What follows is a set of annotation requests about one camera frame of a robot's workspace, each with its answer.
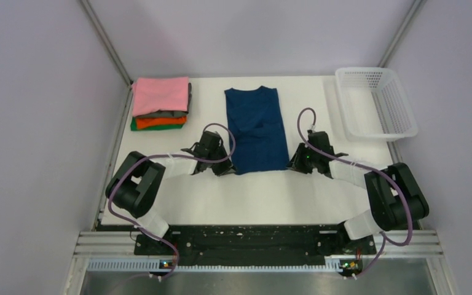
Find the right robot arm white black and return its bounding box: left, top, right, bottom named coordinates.
left=287, top=131, right=429, bottom=253

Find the aluminium frame rail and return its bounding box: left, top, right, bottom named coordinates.
left=74, top=230, right=444, bottom=259

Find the green folded t shirt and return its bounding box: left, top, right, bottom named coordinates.
left=130, top=117, right=184, bottom=132

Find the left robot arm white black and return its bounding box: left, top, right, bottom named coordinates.
left=105, top=131, right=237, bottom=254

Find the grey folded t shirt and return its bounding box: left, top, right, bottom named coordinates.
left=141, top=83, right=192, bottom=119

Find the white slotted cable duct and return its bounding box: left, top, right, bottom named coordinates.
left=87, top=258, right=343, bottom=273

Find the dark blue t shirt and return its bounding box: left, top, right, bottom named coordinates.
left=224, top=86, right=289, bottom=175

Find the white plastic basket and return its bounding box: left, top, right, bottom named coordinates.
left=335, top=67, right=418, bottom=142

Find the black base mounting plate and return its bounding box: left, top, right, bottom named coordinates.
left=134, top=224, right=377, bottom=267

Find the orange folded t shirt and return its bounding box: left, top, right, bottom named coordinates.
left=135, top=116, right=188, bottom=130

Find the pink folded t shirt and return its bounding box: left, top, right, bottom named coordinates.
left=132, top=77, right=189, bottom=116

